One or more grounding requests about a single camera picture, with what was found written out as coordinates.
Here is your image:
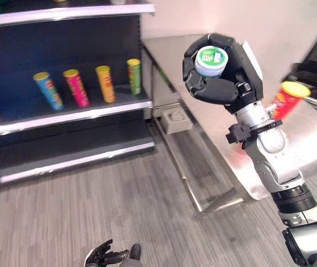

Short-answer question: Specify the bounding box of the red chip can yellow lid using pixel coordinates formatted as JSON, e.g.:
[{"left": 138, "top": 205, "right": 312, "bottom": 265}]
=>
[{"left": 271, "top": 81, "right": 312, "bottom": 121}]

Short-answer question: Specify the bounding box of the blue chip can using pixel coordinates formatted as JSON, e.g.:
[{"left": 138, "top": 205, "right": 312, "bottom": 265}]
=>
[{"left": 32, "top": 71, "right": 65, "bottom": 111}]

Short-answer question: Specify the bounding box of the black office chair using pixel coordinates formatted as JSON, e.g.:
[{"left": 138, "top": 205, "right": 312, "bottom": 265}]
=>
[{"left": 288, "top": 18, "right": 317, "bottom": 97}]

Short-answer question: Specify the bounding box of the orange yellow chip can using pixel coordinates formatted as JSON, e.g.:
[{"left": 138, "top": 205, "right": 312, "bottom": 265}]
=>
[{"left": 95, "top": 65, "right": 117, "bottom": 104}]

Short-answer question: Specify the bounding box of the green label chip can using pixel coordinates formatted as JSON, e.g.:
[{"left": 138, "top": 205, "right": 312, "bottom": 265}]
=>
[{"left": 194, "top": 46, "right": 229, "bottom": 78}]

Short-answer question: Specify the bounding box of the grey floor socket box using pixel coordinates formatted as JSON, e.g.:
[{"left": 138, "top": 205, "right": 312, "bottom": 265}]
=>
[{"left": 158, "top": 107, "right": 193, "bottom": 136}]

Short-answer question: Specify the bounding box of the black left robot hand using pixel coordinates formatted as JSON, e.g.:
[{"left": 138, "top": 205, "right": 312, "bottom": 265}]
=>
[{"left": 84, "top": 238, "right": 143, "bottom": 267}]

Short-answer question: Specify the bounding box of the stainless steel table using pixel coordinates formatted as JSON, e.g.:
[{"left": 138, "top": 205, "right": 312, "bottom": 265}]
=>
[{"left": 141, "top": 33, "right": 317, "bottom": 221}]

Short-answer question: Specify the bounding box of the dark shelf unit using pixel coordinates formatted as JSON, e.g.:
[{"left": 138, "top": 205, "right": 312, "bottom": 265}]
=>
[{"left": 0, "top": 0, "right": 157, "bottom": 190}]

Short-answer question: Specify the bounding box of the pink chip can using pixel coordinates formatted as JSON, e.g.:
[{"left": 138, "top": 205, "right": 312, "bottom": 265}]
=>
[{"left": 62, "top": 68, "right": 91, "bottom": 108}]

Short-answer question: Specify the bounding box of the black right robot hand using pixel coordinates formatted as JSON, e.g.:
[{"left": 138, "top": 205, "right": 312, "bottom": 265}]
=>
[{"left": 182, "top": 33, "right": 265, "bottom": 115}]

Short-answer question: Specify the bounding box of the light green chip can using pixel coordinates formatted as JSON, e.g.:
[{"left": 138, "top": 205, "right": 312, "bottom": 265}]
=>
[{"left": 126, "top": 58, "right": 142, "bottom": 96}]

